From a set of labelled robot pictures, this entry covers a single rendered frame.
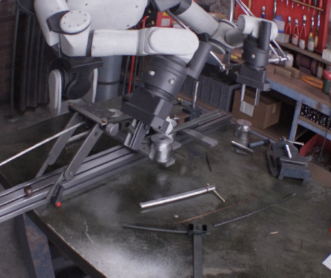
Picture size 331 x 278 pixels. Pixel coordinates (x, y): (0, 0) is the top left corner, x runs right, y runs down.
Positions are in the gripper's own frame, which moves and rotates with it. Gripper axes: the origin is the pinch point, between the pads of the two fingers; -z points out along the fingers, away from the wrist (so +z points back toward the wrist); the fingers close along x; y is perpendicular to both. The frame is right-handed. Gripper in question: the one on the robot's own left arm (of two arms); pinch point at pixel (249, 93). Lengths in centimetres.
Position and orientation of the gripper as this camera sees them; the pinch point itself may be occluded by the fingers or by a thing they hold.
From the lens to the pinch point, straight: 119.0
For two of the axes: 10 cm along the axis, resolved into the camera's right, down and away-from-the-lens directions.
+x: 9.0, 2.8, -3.2
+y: 4.1, -3.7, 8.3
